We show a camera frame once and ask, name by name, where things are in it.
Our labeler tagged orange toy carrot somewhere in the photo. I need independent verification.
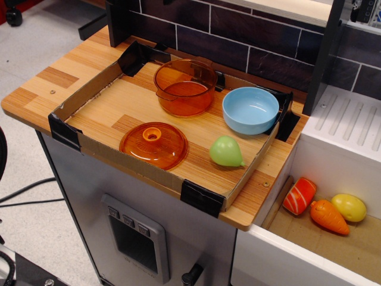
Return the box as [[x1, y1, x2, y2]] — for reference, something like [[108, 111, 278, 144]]
[[310, 200, 350, 235]]

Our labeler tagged black oven knob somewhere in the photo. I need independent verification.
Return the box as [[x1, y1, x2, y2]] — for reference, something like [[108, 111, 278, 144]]
[[181, 263, 204, 286]]

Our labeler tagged yellow toy lemon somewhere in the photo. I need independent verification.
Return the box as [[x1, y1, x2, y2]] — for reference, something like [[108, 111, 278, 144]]
[[331, 194, 367, 222]]

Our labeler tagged orange transparent pot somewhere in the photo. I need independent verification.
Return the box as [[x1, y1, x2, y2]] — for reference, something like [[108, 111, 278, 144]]
[[154, 59, 217, 117]]

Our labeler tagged grey toy oven cabinet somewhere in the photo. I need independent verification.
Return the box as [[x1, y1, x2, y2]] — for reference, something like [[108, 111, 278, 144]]
[[38, 133, 237, 285]]

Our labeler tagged black chair caster wheel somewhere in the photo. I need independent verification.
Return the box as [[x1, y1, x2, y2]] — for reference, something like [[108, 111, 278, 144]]
[[5, 7, 23, 27]]

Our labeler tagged cardboard fence with black tape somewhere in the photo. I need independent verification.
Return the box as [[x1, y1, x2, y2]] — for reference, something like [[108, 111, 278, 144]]
[[48, 42, 300, 217]]

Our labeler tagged toy salmon sushi piece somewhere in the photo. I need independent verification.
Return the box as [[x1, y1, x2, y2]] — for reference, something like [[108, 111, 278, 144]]
[[282, 178, 317, 216]]

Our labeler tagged dark grey shelf post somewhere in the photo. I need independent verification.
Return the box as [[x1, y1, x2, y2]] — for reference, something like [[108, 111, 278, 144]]
[[302, 1, 345, 116]]

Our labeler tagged white toy sink basin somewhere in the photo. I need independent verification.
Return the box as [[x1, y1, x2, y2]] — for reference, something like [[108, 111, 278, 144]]
[[231, 86, 380, 285]]

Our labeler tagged light blue bowl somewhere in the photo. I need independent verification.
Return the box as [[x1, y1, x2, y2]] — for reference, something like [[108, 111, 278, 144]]
[[222, 87, 279, 135]]

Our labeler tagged green toy pear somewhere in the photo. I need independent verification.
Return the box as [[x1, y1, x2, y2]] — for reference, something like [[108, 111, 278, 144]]
[[209, 136, 245, 167]]

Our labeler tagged black cable on floor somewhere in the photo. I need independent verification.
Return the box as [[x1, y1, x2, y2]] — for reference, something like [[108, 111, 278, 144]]
[[0, 177, 65, 208]]

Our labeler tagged orange transparent pot lid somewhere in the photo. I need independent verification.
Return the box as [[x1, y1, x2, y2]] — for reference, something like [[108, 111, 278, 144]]
[[119, 122, 188, 170]]

